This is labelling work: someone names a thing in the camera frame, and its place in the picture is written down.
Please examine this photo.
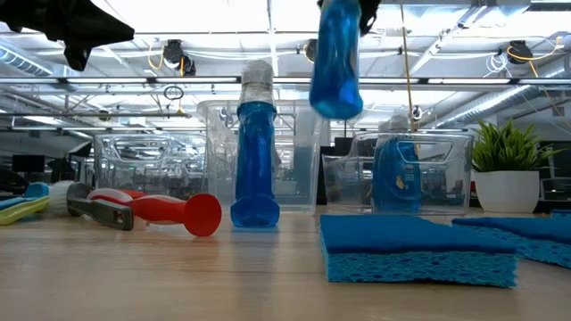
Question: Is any black monitor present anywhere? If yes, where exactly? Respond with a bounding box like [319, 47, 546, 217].
[11, 153, 46, 175]

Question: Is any blue scrub brush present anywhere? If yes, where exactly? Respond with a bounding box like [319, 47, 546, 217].
[0, 182, 51, 210]

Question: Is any black ceiling cable reel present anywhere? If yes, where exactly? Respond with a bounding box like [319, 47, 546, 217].
[161, 38, 197, 77]
[302, 38, 319, 63]
[506, 39, 534, 66]

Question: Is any large clear plastic bin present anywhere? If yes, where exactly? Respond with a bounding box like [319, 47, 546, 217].
[196, 99, 332, 215]

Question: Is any yellow hanging cable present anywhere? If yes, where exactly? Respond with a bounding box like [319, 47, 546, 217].
[399, 0, 416, 133]

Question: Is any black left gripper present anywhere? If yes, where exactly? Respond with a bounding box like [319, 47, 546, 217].
[0, 0, 136, 72]

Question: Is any green plant in white pot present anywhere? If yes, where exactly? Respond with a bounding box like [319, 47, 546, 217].
[470, 118, 566, 214]

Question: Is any grey handle dish brush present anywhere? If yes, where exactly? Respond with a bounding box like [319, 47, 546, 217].
[47, 179, 136, 232]

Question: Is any silver ceiling duct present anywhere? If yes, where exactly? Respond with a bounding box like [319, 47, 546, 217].
[439, 66, 571, 130]

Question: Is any red white dish brush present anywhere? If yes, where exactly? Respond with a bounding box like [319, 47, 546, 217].
[87, 187, 223, 238]

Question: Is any small clear handled bin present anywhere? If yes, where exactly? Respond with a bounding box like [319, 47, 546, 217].
[92, 132, 211, 202]
[321, 130, 475, 217]

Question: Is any yellow-green scrub brush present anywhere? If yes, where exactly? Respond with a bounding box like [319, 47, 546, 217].
[0, 194, 51, 226]

